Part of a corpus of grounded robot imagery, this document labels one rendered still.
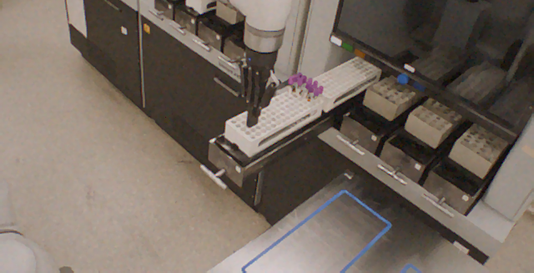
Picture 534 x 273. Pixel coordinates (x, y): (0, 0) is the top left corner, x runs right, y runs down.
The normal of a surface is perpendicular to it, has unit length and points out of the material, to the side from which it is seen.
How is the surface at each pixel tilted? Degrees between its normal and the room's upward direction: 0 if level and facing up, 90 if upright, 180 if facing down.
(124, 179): 0
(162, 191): 0
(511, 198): 90
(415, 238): 0
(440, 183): 90
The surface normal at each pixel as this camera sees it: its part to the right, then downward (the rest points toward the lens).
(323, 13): -0.69, 0.37
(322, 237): 0.13, -0.78
